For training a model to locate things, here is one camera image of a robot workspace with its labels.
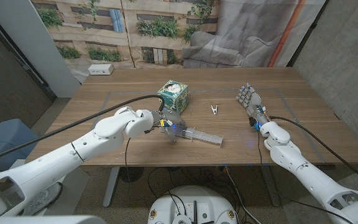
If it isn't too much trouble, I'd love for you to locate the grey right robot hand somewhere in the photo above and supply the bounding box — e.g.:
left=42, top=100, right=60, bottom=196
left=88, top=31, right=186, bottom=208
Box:
left=236, top=82, right=270, bottom=125

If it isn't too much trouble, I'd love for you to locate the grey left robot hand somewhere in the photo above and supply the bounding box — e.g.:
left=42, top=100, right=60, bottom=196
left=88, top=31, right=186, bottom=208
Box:
left=150, top=108, right=188, bottom=143

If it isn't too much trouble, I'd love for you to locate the large clear plastic syringe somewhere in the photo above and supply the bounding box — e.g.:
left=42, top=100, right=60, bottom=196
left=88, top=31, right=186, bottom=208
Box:
left=158, top=124, right=224, bottom=147

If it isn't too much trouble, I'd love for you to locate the teal leaf print tissue box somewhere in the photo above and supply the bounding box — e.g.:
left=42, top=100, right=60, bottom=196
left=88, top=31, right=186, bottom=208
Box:
left=157, top=79, right=190, bottom=116

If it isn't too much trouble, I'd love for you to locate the white tissue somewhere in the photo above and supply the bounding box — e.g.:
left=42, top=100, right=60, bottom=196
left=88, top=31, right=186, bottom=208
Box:
left=163, top=81, right=183, bottom=93

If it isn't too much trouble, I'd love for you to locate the dark round floor device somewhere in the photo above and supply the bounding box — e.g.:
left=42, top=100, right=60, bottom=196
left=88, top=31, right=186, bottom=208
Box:
left=119, top=167, right=145, bottom=184

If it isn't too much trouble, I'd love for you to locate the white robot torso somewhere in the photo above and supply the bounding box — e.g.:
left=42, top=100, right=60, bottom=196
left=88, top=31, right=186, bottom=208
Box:
left=147, top=185, right=238, bottom=224

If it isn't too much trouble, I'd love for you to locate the white table leg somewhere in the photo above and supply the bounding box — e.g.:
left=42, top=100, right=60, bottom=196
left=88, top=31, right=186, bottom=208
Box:
left=261, top=165, right=281, bottom=208
left=103, top=167, right=121, bottom=208

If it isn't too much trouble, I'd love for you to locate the blue grey upholstered seat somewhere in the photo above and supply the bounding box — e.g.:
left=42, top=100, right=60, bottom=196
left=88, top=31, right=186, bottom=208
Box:
left=0, top=118, right=40, bottom=172

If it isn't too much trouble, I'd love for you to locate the right wrist camera blue mount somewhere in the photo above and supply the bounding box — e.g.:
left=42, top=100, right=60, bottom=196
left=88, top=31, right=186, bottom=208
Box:
left=249, top=116, right=260, bottom=131

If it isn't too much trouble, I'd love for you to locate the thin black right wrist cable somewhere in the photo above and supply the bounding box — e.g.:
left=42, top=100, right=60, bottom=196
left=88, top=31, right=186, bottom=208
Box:
left=256, top=129, right=356, bottom=224

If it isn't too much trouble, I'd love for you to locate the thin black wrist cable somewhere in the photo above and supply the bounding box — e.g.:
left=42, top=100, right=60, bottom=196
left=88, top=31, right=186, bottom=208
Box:
left=124, top=136, right=136, bottom=187
left=256, top=129, right=356, bottom=224

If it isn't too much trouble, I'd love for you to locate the thin black left wrist cable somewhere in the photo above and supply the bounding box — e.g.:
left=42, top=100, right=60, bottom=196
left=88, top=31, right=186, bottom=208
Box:
left=124, top=136, right=136, bottom=187

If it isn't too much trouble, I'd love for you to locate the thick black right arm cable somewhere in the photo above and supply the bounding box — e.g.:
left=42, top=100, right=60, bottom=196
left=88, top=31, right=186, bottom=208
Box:
left=268, top=115, right=358, bottom=190

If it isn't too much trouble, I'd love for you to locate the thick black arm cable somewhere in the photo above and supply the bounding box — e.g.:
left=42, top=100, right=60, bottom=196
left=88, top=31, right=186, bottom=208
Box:
left=0, top=94, right=167, bottom=166
left=268, top=115, right=358, bottom=190

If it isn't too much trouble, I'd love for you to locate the black floor cable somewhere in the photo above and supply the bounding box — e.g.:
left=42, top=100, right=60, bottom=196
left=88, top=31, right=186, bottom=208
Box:
left=147, top=167, right=188, bottom=217

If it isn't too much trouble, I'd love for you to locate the white floor cable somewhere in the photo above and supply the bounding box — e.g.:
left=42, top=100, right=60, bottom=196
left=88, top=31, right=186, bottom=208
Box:
left=224, top=166, right=256, bottom=224

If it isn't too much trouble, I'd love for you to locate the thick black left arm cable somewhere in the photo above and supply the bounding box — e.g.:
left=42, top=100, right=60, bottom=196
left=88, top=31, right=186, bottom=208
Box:
left=0, top=94, right=167, bottom=166

